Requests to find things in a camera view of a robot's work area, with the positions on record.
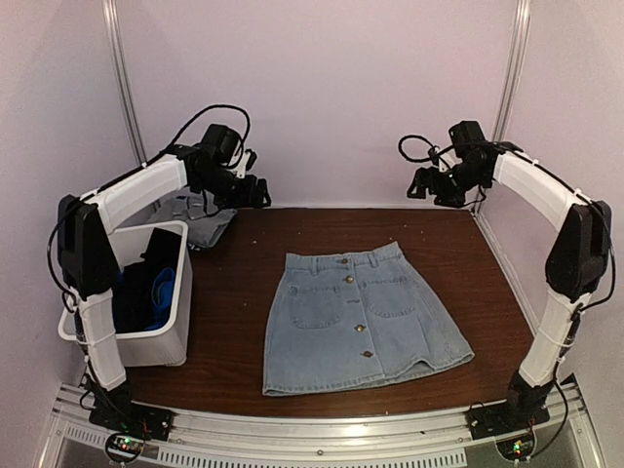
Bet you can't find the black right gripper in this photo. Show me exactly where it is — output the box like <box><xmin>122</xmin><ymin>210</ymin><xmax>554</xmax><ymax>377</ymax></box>
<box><xmin>409</xmin><ymin>160</ymin><xmax>488</xmax><ymax>208</ymax></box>

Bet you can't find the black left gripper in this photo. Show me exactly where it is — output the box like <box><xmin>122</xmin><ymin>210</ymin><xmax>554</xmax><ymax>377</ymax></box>
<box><xmin>196</xmin><ymin>165</ymin><xmax>273</xmax><ymax>209</ymax></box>

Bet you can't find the light blue denim skirt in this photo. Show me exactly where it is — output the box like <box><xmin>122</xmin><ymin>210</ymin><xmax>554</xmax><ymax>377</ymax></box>
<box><xmin>262</xmin><ymin>242</ymin><xmax>475</xmax><ymax>397</ymax></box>

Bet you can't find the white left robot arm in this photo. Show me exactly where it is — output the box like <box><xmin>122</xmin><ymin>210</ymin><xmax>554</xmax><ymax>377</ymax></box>
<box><xmin>52</xmin><ymin>124</ymin><xmax>271</xmax><ymax>391</ymax></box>

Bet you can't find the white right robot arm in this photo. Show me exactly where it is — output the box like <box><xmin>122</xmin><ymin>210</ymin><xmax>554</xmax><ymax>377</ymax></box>
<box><xmin>397</xmin><ymin>121</ymin><xmax>617</xmax><ymax>389</ymax></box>

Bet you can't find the white plastic laundry bin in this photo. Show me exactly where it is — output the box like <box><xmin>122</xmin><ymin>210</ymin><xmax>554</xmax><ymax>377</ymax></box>
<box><xmin>58</xmin><ymin>221</ymin><xmax>193</xmax><ymax>368</ymax></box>

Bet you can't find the folded grey button shirt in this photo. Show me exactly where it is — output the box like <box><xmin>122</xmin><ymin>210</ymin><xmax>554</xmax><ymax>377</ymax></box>
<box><xmin>148</xmin><ymin>193</ymin><xmax>238</xmax><ymax>251</ymax></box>

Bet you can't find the blue garment in bin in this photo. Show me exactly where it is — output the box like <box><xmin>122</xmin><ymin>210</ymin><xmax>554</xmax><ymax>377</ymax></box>
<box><xmin>146</xmin><ymin>267</ymin><xmax>176</xmax><ymax>331</ymax></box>

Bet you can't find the black garment in bin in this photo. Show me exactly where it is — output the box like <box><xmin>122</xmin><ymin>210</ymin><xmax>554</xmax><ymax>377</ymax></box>
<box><xmin>112</xmin><ymin>228</ymin><xmax>181</xmax><ymax>333</ymax></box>

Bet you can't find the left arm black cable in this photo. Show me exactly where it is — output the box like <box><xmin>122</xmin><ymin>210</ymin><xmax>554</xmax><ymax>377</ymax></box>
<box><xmin>145</xmin><ymin>104</ymin><xmax>253</xmax><ymax>167</ymax></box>

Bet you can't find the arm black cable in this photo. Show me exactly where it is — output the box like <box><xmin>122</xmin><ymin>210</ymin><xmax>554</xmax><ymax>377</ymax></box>
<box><xmin>398</xmin><ymin>134</ymin><xmax>445</xmax><ymax>165</ymax></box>
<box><xmin>145</xmin><ymin>104</ymin><xmax>253</xmax><ymax>167</ymax></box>

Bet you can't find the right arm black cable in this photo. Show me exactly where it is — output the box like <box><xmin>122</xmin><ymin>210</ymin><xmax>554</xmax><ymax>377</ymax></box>
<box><xmin>398</xmin><ymin>134</ymin><xmax>445</xmax><ymax>165</ymax></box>

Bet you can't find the right aluminium frame post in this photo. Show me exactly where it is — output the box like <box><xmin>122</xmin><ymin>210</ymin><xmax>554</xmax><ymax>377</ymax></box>
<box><xmin>492</xmin><ymin>0</ymin><xmax>531</xmax><ymax>140</ymax></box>

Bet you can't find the aluminium frame post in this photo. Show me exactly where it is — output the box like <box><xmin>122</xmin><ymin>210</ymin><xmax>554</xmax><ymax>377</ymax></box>
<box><xmin>101</xmin><ymin>0</ymin><xmax>147</xmax><ymax>166</ymax></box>
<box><xmin>492</xmin><ymin>0</ymin><xmax>531</xmax><ymax>140</ymax></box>

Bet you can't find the left aluminium frame post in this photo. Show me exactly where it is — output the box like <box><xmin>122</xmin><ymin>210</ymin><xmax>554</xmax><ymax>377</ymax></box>
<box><xmin>101</xmin><ymin>0</ymin><xmax>147</xmax><ymax>166</ymax></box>

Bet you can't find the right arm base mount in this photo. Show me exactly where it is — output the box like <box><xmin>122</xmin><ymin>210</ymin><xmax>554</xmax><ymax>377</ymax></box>
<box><xmin>464</xmin><ymin>375</ymin><xmax>554</xmax><ymax>462</ymax></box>

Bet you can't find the front aluminium rail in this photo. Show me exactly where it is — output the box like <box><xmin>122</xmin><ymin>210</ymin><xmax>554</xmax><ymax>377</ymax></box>
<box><xmin>36</xmin><ymin>374</ymin><xmax>596</xmax><ymax>468</ymax></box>

